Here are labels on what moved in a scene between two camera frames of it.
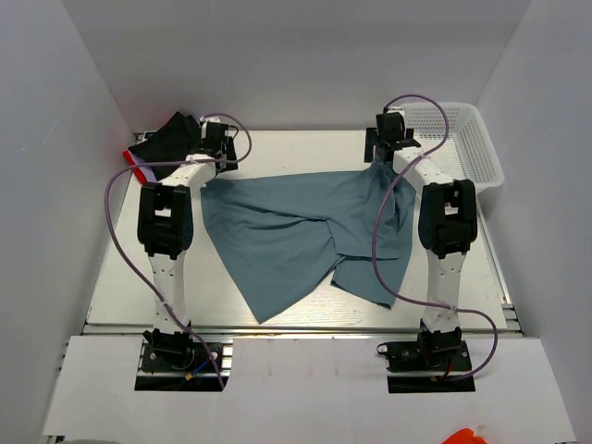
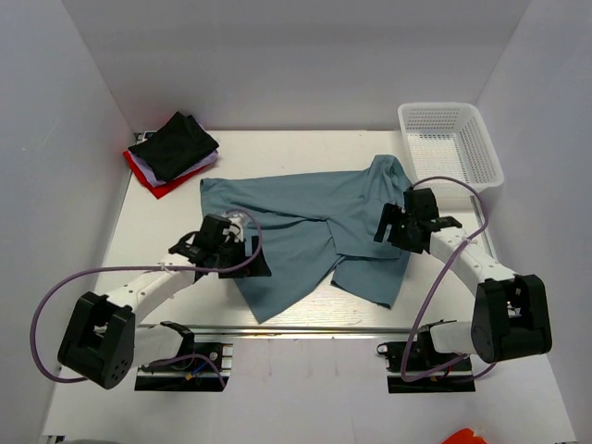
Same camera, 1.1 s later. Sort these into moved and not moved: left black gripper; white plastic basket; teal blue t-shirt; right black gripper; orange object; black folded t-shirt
Moved: right black gripper; left black gripper
Not moved: black folded t-shirt; white plastic basket; teal blue t-shirt; orange object
